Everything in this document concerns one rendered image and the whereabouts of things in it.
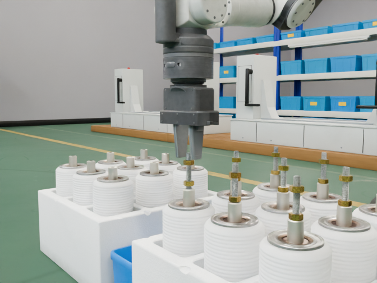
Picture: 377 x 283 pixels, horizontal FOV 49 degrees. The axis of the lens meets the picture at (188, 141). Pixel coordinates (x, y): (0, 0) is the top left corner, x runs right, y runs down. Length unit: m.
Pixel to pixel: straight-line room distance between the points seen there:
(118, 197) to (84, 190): 0.13
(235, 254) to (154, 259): 0.16
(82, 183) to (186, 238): 0.42
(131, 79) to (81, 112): 2.28
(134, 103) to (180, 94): 4.45
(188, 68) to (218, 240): 0.28
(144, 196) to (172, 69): 0.43
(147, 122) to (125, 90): 0.74
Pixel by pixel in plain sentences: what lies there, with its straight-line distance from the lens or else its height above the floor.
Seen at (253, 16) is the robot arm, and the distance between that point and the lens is 0.84.
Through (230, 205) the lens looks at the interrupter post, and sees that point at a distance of 0.65.
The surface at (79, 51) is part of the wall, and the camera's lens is 7.35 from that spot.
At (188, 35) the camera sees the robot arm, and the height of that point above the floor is 0.55.
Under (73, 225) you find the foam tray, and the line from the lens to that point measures 1.05.
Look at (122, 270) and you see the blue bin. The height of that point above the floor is 0.09.
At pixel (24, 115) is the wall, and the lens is 6.97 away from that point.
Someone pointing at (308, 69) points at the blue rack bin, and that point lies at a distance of 6.30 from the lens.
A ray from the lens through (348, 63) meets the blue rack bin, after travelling 5.96.
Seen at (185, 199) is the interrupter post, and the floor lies 0.26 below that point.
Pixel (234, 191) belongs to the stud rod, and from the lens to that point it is 0.65.
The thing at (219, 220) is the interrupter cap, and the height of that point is 0.25.
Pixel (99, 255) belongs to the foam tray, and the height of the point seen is 0.11.
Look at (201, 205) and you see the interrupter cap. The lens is 0.74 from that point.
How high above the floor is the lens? 0.44
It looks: 6 degrees down
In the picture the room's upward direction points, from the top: straight up
